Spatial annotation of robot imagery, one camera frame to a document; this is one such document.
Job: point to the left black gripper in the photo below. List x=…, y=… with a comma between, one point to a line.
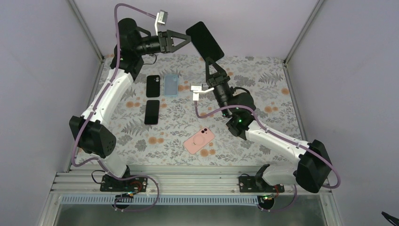
x=165, y=37

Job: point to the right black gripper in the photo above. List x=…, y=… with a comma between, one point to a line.
x=212, y=81

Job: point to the black smartphone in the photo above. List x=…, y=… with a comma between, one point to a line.
x=204, y=42
x=152, y=112

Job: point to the light blue phone case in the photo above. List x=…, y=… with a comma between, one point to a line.
x=171, y=85

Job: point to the black phone case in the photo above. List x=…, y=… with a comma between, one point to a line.
x=153, y=86

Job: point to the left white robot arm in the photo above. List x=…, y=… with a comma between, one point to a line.
x=92, y=139

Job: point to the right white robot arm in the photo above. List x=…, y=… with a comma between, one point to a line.
x=311, y=162

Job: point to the pink phone case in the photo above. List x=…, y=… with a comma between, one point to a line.
x=196, y=142

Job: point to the floral patterned table mat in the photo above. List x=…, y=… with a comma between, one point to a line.
x=162, y=144

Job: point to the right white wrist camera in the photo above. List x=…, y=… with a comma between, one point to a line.
x=197, y=90

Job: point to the aluminium corner frame post left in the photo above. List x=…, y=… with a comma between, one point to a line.
x=86, y=30

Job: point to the aluminium corner frame post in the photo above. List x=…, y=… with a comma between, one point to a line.
x=304, y=30
x=86, y=30

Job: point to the aluminium corner frame post right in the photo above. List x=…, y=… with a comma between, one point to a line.
x=304, y=30

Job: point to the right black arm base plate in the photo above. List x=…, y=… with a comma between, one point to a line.
x=249, y=184

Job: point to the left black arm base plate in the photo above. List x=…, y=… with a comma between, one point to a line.
x=110, y=184

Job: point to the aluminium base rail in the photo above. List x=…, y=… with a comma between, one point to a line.
x=172, y=180

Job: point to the grey slotted cable duct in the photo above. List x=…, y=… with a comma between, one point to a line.
x=141, y=199

